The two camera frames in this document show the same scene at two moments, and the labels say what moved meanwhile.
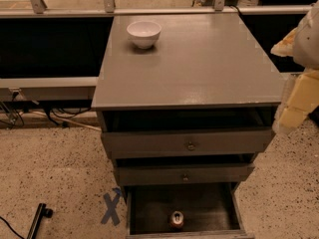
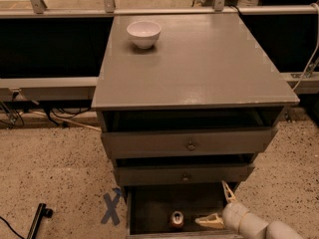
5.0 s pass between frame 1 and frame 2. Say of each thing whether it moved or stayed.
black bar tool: stayed
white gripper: moved
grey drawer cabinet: stayed
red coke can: stayed
